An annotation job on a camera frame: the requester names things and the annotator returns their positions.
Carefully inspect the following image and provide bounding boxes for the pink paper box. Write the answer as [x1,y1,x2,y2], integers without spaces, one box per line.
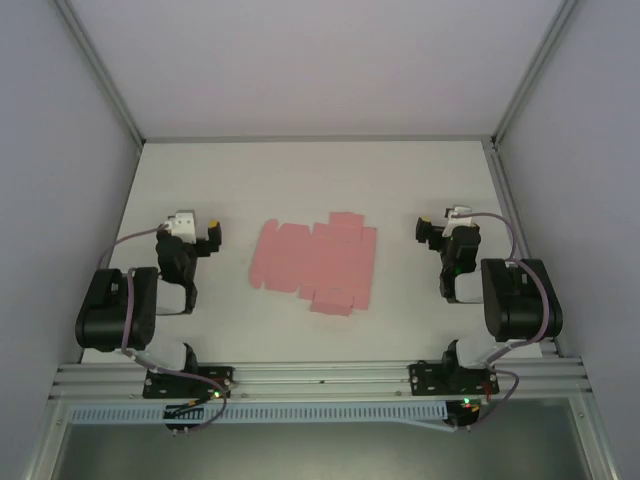
[248,211,377,317]

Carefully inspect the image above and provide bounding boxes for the black electronics module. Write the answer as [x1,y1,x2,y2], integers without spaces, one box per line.
[446,398,483,433]
[162,405,201,437]

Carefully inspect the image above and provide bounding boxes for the grey metal panel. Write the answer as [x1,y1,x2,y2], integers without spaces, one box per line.
[49,423,592,480]

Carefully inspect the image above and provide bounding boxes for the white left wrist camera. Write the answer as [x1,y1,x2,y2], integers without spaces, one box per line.
[166,209,197,245]

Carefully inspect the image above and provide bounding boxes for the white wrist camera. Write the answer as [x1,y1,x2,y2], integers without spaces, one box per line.
[166,209,197,245]
[445,204,474,236]

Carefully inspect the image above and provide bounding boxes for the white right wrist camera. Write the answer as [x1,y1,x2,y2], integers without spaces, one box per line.
[445,204,474,236]

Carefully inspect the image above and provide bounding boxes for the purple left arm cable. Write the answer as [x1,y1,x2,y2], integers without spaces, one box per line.
[97,225,230,432]

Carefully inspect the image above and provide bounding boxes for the aluminium side rail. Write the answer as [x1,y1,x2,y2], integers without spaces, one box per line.
[481,139,560,357]

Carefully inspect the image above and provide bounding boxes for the aluminium frame crossbar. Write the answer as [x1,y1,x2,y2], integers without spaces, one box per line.
[141,133,497,147]

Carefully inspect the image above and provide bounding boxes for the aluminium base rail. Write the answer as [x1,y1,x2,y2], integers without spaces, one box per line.
[49,353,587,402]

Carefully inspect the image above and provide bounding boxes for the aluminium frame post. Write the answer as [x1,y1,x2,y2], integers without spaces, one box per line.
[54,0,146,147]
[490,0,584,147]

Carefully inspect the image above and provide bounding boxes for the white slotted cable duct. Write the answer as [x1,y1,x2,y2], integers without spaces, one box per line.
[68,402,450,427]

